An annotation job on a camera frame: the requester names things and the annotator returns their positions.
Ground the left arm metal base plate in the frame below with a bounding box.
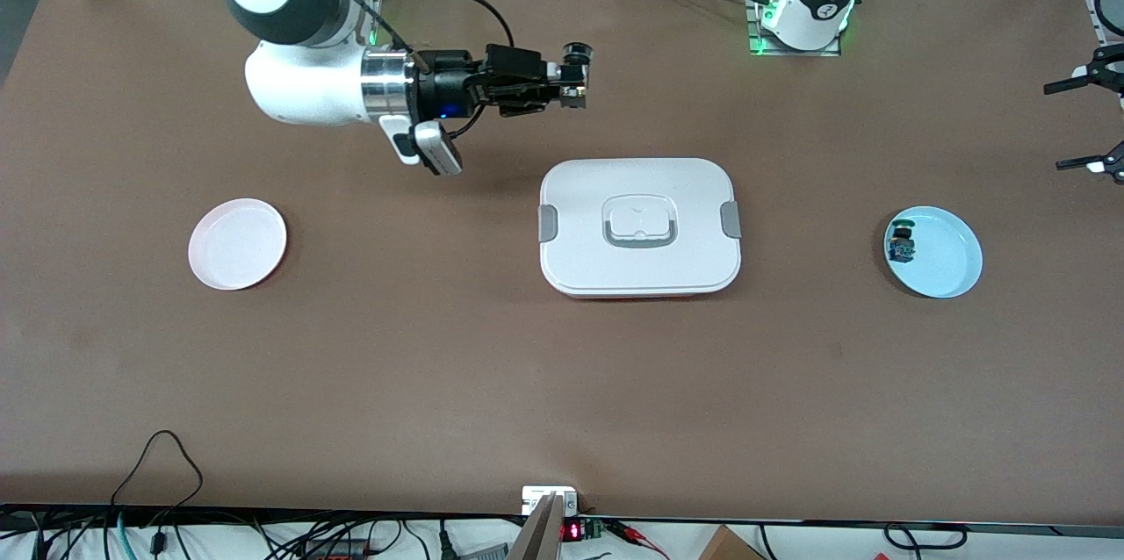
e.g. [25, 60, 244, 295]
[746, 0, 842, 58]

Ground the pink round plate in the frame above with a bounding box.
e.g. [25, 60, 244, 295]
[188, 198, 288, 291]

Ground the red wire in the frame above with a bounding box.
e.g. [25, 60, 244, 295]
[610, 520, 670, 560]

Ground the teal cable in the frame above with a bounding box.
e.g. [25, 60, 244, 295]
[101, 509, 134, 560]

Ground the white lidded storage box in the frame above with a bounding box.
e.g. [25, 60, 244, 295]
[537, 158, 743, 299]

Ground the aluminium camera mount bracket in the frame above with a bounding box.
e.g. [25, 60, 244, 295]
[508, 485, 580, 560]

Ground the light blue round plate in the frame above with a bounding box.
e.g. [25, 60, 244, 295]
[883, 206, 984, 299]

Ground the black coiled cable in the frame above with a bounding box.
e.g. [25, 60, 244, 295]
[883, 522, 969, 552]

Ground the black power strip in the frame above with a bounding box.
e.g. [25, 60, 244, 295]
[294, 538, 387, 560]

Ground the thin black looped cable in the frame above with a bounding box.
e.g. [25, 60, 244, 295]
[110, 430, 205, 513]

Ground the brown cardboard box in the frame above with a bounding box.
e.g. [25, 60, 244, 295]
[698, 525, 767, 560]

